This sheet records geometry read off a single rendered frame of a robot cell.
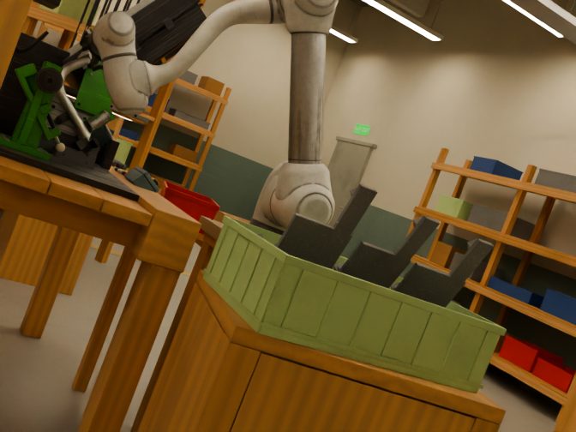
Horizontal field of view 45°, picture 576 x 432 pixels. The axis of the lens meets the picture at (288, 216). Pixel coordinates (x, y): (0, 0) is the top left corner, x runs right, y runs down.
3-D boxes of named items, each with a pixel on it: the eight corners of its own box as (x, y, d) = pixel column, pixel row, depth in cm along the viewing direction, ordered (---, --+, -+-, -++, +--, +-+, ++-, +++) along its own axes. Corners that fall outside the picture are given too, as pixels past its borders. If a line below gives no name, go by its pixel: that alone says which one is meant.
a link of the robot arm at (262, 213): (288, 231, 238) (312, 171, 238) (304, 240, 221) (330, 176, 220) (245, 214, 233) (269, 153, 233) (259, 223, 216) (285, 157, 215)
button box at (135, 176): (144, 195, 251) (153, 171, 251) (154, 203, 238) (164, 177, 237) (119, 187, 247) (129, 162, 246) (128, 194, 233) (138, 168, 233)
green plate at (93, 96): (100, 123, 245) (117, 69, 249) (106, 119, 238) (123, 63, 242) (68, 111, 240) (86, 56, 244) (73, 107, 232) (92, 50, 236)
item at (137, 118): (137, 123, 272) (140, 116, 272) (147, 126, 258) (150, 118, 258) (38, 84, 254) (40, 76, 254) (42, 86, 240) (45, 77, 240)
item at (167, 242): (94, 186, 329) (105, 156, 328) (183, 273, 195) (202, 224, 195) (65, 176, 322) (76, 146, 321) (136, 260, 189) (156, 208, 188)
